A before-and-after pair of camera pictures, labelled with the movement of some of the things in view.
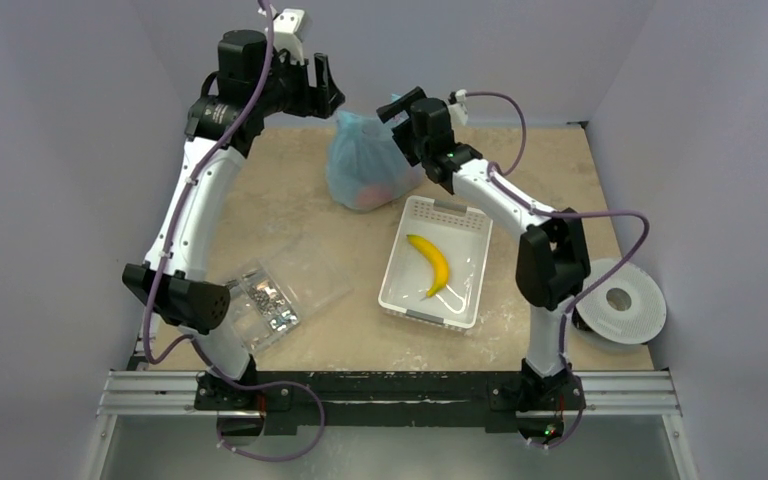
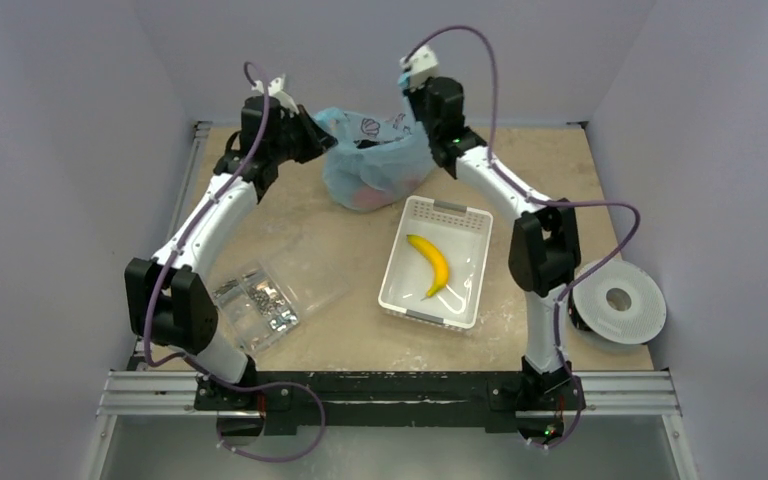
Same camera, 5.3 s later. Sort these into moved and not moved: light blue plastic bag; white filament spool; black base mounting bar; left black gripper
Moved: left black gripper
Not moved: black base mounting bar; light blue plastic bag; white filament spool
